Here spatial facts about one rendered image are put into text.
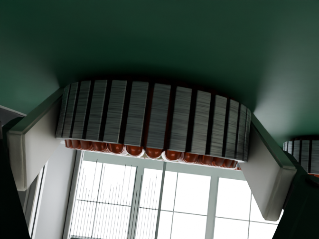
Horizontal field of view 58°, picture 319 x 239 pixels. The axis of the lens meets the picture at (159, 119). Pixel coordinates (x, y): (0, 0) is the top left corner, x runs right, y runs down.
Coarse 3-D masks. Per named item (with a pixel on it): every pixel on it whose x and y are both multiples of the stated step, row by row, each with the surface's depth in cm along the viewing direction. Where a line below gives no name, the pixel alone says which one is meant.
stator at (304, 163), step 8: (312, 136) 25; (288, 144) 27; (296, 144) 26; (304, 144) 25; (312, 144) 24; (288, 152) 27; (296, 152) 25; (304, 152) 24; (312, 152) 24; (304, 160) 24; (312, 160) 24; (304, 168) 24; (312, 168) 24
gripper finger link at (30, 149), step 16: (32, 112) 14; (48, 112) 15; (16, 128) 12; (32, 128) 13; (48, 128) 15; (16, 144) 12; (32, 144) 13; (48, 144) 15; (16, 160) 12; (32, 160) 13; (16, 176) 13; (32, 176) 14
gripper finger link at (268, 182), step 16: (256, 128) 16; (256, 144) 16; (272, 144) 14; (256, 160) 15; (272, 160) 13; (288, 160) 13; (256, 176) 15; (272, 176) 13; (288, 176) 12; (256, 192) 15; (272, 192) 13; (272, 208) 13
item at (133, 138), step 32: (64, 96) 15; (96, 96) 13; (128, 96) 13; (160, 96) 12; (192, 96) 13; (224, 96) 14; (64, 128) 14; (96, 128) 13; (128, 128) 12; (160, 128) 12; (192, 128) 13; (224, 128) 14; (192, 160) 13; (224, 160) 14
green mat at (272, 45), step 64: (0, 0) 8; (64, 0) 8; (128, 0) 7; (192, 0) 7; (256, 0) 6; (0, 64) 15; (64, 64) 13; (128, 64) 12; (192, 64) 11; (256, 64) 10
